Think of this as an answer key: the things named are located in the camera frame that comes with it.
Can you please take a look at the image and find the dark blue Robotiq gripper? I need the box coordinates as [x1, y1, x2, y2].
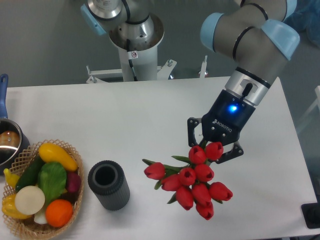
[187, 90, 256, 164]

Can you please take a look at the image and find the red tulip bouquet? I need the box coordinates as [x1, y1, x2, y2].
[142, 142, 233, 220]

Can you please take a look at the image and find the dark grey ribbed vase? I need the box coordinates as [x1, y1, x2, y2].
[87, 160, 131, 211]

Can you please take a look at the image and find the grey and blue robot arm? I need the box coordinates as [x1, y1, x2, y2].
[80, 0, 300, 164]

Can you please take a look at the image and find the black device at table edge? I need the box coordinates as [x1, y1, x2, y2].
[301, 202, 320, 229]

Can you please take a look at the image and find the yellow squash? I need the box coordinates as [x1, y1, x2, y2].
[38, 142, 78, 172]

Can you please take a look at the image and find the green lettuce leaf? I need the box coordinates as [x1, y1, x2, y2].
[37, 162, 67, 207]

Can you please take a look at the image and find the orange fruit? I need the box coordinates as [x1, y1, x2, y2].
[45, 199, 73, 228]

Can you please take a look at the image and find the green cucumber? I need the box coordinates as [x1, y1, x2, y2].
[15, 155, 45, 193]

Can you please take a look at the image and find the white leek stalk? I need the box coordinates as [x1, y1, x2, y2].
[33, 207, 48, 225]

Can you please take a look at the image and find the white round radish slice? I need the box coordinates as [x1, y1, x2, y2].
[14, 185, 45, 215]

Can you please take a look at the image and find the yellow banana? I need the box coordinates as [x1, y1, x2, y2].
[3, 168, 20, 189]

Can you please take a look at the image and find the woven wicker basket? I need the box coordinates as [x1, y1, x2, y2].
[2, 139, 85, 240]

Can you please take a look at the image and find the yellow bell pepper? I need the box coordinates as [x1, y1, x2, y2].
[1, 194, 33, 220]

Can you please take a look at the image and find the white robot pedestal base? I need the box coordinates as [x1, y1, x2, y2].
[85, 13, 209, 84]

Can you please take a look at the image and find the blue handled saucepan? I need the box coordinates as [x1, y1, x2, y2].
[0, 73, 30, 176]

